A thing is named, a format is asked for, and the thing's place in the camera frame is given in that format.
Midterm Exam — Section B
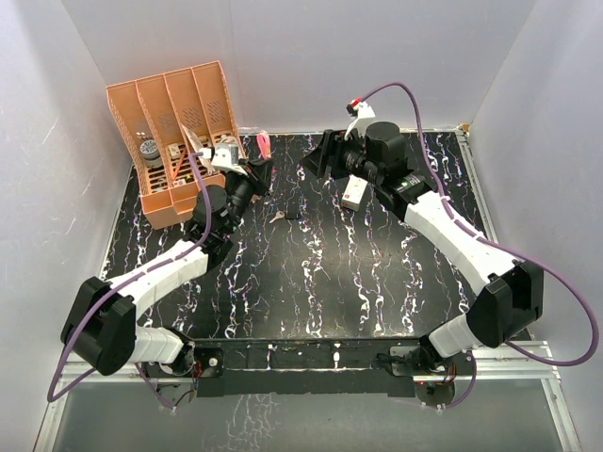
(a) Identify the small white red box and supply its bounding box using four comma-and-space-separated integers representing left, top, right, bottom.
341, 175, 368, 211

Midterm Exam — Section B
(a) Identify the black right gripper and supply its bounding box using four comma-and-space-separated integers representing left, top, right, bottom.
301, 127, 383, 186

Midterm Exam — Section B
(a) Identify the white striped card packet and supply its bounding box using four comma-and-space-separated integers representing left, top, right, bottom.
181, 124, 215, 175

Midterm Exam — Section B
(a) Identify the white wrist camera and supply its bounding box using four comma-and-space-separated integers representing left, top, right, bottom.
208, 142, 244, 174
344, 98, 376, 140

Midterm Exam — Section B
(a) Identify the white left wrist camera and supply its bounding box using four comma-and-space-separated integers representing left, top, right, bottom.
208, 142, 244, 174

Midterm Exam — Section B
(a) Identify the silver key with black tag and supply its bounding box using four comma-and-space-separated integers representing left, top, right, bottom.
269, 211, 301, 224

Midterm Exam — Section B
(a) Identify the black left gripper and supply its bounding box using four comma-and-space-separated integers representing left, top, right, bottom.
224, 157, 275, 236

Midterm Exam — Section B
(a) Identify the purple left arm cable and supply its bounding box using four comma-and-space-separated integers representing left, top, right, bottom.
46, 149, 216, 412

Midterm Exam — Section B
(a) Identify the white labelled packet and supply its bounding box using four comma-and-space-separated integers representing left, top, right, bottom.
217, 134, 246, 158

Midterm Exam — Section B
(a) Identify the grey round tin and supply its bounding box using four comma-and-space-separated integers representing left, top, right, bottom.
139, 139, 163, 169

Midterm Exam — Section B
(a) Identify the small beige box in organizer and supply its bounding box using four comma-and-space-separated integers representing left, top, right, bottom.
167, 143, 183, 160

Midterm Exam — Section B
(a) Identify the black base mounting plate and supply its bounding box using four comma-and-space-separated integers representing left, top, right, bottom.
140, 336, 477, 400

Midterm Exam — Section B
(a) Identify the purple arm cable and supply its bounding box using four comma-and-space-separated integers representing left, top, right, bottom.
46, 149, 216, 412
355, 82, 595, 409

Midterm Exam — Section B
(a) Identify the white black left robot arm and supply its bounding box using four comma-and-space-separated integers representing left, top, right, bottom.
60, 142, 273, 376

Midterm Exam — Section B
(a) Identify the orange plastic file organizer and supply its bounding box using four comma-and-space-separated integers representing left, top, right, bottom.
106, 61, 240, 230

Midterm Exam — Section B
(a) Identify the aluminium frame rail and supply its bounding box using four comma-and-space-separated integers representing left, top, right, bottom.
36, 348, 581, 451

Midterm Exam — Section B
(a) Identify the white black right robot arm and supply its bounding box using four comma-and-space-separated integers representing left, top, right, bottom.
335, 121, 544, 374

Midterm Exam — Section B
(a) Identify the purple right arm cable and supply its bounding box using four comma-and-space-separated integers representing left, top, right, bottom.
355, 82, 595, 409

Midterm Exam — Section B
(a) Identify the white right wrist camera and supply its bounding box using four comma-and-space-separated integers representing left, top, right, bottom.
344, 98, 376, 140

